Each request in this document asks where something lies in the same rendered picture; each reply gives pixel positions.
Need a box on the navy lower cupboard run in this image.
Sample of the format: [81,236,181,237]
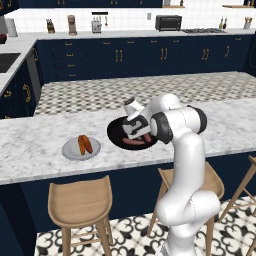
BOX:
[34,34,256,84]

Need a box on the grey plate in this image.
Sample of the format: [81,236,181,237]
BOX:
[61,136,102,162]

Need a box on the black tool rail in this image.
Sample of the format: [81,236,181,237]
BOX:
[91,11,110,28]

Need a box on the navy island base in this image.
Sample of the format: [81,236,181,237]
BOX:
[0,151,256,256]

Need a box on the brown coffee grinder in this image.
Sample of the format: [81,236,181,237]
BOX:
[67,14,79,36]

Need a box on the silver toaster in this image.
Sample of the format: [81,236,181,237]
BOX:
[90,16,103,35]

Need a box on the wooden bar stool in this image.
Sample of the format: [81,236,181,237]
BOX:
[217,154,256,256]
[146,161,226,256]
[47,174,115,256]

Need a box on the dark sink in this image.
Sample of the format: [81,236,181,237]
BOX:
[0,52,22,74]

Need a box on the grey pot with tools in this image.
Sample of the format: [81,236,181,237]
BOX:
[242,16,254,31]

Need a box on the navy cupboard run beside sink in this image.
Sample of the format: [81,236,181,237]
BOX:
[0,59,38,120]

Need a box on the pink sausage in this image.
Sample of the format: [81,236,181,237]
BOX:
[121,137,148,146]

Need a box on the black toaster oven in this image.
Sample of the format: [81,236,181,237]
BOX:
[154,14,183,32]

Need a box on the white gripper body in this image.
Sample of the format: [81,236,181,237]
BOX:
[121,114,152,141]

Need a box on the black bowl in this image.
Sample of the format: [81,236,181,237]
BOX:
[106,115,160,151]

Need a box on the grey hob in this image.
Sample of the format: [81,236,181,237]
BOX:
[180,27,229,35]

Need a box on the navy upper cupboard run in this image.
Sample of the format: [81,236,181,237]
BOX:
[0,0,164,16]

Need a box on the wooden knife block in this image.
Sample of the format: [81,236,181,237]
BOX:
[45,18,56,35]

